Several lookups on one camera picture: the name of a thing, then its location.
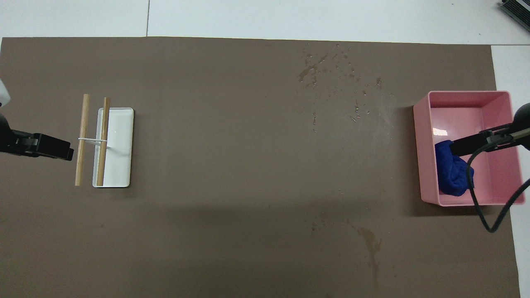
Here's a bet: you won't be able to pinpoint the light wooden rack rod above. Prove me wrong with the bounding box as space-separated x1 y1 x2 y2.
75 94 91 186

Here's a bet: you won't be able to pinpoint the dark ribbed device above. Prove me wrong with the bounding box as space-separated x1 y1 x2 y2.
499 0 530 26

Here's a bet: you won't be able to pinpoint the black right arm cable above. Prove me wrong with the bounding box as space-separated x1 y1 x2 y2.
465 140 530 233

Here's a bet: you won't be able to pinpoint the white towel rack base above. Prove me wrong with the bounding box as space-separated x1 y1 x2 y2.
77 108 135 188

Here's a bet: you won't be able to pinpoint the brown table mat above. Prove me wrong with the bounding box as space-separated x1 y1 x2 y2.
0 36 521 298

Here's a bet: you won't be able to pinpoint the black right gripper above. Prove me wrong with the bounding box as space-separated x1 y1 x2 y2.
450 123 518 157

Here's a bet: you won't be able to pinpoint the scattered water droplets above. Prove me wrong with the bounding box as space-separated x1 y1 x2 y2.
296 43 384 134

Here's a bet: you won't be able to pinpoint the blue towel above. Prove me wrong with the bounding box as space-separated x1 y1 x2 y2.
434 139 475 197

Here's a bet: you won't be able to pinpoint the pink plastic bin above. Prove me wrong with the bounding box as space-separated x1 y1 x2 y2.
413 91 525 207

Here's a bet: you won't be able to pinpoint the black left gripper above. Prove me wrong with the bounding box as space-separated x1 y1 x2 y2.
10 130 75 161

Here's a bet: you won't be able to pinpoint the darker wooden rack rod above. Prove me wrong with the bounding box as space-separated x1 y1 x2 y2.
96 97 111 187

